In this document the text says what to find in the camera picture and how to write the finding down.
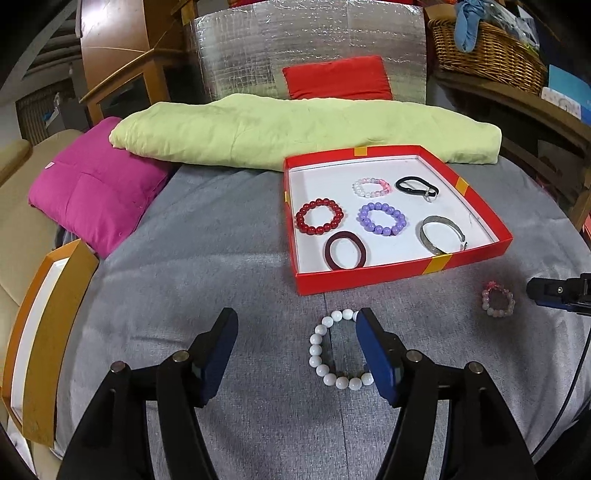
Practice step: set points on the yellow-green folded blanket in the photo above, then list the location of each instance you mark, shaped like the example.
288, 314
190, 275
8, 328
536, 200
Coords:
277, 129

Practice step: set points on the blue cloth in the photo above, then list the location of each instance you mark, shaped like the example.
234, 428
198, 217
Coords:
468, 27

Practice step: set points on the teal box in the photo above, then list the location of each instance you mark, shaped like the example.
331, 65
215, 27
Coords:
570, 83

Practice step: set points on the red cardboard box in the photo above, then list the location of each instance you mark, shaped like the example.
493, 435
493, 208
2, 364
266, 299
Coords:
461, 261

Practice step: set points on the wooden shelf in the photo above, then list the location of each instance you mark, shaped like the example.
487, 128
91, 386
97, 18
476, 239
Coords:
531, 120

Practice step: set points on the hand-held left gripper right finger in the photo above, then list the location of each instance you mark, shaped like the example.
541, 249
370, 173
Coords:
378, 360

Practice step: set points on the red cushion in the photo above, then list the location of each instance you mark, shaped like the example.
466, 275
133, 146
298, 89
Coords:
337, 78

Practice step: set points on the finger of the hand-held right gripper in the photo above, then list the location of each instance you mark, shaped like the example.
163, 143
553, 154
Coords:
554, 290

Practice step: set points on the wooden cabinet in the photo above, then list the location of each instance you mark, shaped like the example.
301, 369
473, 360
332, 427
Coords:
120, 50

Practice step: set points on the silver bangle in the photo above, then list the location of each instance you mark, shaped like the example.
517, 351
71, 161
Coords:
427, 240

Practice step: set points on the silver foil board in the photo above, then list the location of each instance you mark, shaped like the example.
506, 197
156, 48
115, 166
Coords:
258, 50

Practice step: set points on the brown curtain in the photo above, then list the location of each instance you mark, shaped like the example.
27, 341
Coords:
41, 115

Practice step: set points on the wicker basket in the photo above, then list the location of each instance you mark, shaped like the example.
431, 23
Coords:
485, 60

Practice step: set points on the plastic bags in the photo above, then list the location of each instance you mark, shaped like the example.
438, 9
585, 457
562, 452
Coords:
512, 23

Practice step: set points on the white floral box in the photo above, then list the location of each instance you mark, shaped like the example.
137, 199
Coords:
561, 99

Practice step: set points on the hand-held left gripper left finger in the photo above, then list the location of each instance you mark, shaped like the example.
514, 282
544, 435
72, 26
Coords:
214, 360

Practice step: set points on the beige leather sofa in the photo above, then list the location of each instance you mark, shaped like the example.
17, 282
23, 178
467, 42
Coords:
18, 217

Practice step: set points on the magenta pillow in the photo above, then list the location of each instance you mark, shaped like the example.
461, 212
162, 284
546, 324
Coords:
97, 184

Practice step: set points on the grey blanket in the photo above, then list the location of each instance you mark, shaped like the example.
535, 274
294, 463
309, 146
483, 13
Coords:
207, 240

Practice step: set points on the orange cardboard box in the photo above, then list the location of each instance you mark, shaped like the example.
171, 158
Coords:
55, 332

